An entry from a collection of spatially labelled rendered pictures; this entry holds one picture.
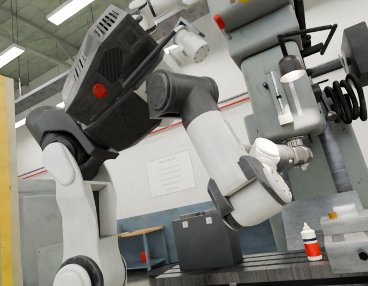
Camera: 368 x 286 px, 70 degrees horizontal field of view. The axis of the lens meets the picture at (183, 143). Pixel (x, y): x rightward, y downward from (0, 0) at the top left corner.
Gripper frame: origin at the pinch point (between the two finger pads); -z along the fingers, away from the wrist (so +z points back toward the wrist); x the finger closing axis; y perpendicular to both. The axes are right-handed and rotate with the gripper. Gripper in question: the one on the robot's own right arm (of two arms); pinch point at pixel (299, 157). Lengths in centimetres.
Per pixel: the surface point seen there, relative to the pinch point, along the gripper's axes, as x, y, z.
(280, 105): -5.1, -15.9, 12.0
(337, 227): -7.8, 22.8, 5.6
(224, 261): 28.3, 29.9, 17.6
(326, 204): 11.4, 18.9, -33.2
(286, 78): -11.1, -21.8, 15.2
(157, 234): 490, 51, -235
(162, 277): 46, 32, 33
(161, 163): 455, -103, -251
